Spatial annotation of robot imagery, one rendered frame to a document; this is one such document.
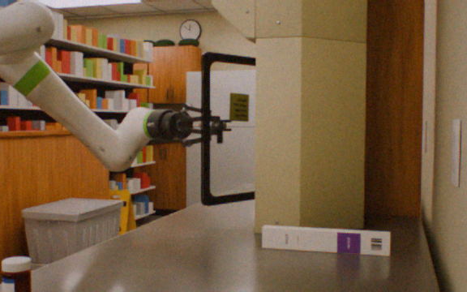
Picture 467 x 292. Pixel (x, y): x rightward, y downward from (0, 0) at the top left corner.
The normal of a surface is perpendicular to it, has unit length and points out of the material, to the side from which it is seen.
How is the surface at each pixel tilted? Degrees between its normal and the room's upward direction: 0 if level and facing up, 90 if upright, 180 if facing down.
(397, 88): 90
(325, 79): 90
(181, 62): 90
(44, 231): 96
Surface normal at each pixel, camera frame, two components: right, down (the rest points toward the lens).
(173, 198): -0.29, 0.05
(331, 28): 0.47, 0.05
